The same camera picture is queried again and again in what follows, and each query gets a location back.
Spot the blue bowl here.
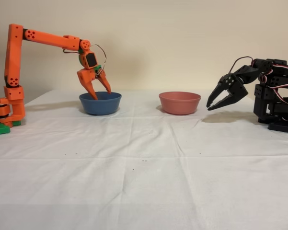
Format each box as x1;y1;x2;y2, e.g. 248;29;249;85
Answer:
79;92;122;116

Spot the pink bowl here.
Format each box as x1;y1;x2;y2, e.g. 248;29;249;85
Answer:
158;91;202;115

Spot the white tablecloth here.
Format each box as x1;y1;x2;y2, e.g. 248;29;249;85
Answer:
0;90;288;230

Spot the looped cable on orange arm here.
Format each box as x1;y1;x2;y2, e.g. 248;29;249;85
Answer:
91;44;108;71

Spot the looped cable on black arm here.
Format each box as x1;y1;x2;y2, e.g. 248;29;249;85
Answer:
229;57;254;74

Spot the red white servo cable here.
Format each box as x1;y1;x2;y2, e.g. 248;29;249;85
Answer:
272;82;288;97

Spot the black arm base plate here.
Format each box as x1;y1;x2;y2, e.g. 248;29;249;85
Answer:
268;121;288;134

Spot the green arm base plate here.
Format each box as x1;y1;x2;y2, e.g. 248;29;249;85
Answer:
0;99;11;137

